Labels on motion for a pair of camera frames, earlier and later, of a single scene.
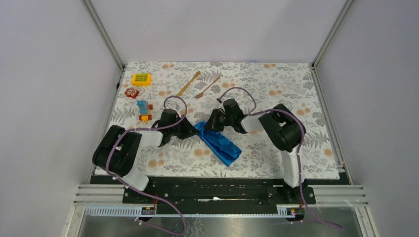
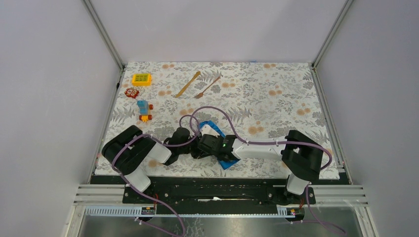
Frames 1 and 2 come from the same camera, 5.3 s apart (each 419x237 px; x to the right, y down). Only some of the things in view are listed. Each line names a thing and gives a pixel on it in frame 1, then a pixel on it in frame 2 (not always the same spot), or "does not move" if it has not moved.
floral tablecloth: (148, 90) does not move
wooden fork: (199, 95) does not move
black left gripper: (189, 130) to (195, 155)
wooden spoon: (197, 74) does not move
